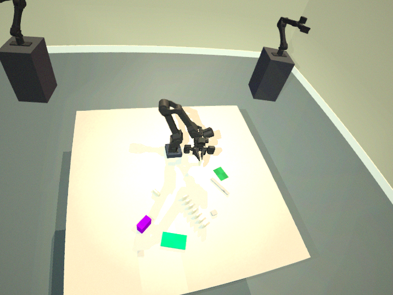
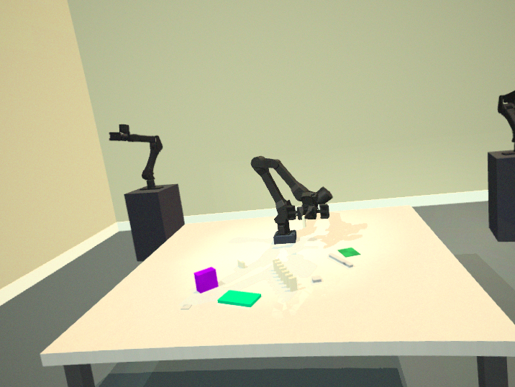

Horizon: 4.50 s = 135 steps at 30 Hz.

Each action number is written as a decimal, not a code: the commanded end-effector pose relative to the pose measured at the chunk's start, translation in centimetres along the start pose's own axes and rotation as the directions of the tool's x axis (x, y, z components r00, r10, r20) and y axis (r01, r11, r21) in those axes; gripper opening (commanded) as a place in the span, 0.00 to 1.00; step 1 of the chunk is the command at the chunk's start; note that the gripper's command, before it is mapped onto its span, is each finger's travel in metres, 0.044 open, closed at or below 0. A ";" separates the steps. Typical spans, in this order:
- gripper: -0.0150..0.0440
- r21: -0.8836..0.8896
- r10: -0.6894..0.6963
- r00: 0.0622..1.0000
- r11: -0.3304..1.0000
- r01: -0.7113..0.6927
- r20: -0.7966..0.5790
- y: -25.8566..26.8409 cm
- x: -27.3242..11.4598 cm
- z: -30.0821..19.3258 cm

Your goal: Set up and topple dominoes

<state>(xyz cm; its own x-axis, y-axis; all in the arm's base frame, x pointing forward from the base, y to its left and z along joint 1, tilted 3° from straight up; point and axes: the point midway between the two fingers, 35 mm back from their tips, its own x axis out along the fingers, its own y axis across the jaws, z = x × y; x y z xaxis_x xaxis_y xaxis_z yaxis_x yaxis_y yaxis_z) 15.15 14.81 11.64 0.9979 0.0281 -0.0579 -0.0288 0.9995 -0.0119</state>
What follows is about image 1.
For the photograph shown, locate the purple block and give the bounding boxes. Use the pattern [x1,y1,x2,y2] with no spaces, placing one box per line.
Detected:
[136,215,151,234]

